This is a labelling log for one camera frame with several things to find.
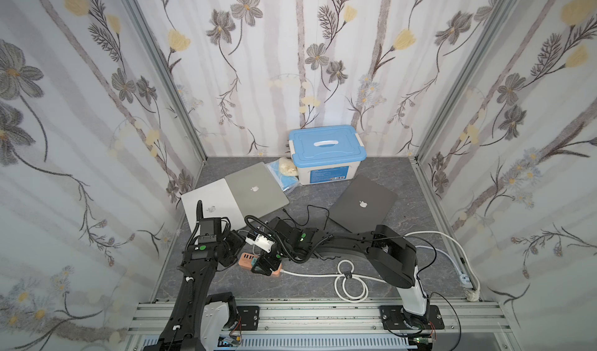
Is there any black usb cable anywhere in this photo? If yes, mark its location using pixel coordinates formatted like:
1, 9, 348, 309
279, 205, 341, 262

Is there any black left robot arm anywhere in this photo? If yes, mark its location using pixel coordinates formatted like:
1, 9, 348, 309
145, 217, 244, 350

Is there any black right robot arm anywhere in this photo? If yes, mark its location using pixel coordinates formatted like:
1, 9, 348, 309
245, 216, 430, 320

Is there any white silver laptop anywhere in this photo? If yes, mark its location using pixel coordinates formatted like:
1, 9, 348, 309
181, 178, 246, 231

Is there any grey silver laptop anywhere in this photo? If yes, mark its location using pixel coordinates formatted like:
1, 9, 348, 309
225, 162, 289, 217

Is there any dark grey laptop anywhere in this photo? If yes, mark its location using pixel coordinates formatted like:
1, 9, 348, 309
330, 175, 398, 234

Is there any orange power strip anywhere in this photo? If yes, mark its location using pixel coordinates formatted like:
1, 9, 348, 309
238, 252, 282, 277

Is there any blue face mask pack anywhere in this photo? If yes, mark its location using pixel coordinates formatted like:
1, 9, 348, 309
266, 158, 300, 192

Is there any blue lid storage box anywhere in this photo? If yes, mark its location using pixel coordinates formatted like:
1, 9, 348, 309
289, 125, 367, 186

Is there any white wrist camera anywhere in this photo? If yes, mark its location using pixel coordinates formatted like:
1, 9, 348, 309
245, 234, 275, 253

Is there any white power strip cord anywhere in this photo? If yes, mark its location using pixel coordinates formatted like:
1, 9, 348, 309
281, 230, 481, 304

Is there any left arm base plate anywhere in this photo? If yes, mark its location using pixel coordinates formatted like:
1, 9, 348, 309
237, 306, 261, 332

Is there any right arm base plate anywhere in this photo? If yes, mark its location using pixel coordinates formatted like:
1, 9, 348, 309
379, 305, 445, 332

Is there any light blue cord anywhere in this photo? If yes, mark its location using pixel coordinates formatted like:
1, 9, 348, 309
414, 244, 472, 287

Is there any aluminium mounting rail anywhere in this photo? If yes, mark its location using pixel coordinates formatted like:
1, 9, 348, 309
123, 297, 519, 351

